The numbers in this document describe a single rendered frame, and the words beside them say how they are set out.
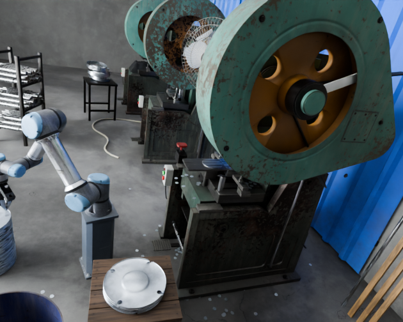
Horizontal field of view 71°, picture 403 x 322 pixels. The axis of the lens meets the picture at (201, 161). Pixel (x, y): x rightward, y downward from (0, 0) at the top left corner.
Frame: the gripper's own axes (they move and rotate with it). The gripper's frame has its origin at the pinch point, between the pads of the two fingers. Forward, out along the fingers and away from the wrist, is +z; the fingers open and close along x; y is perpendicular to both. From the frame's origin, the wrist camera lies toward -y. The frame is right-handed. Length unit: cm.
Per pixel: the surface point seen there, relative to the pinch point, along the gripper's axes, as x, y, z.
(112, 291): 2, -93, -5
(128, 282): -6, -95, -6
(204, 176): -69, -92, -38
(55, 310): 25, -87, -12
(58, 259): -14.2, -26.8, 33.8
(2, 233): 9.5, -13.1, 5.2
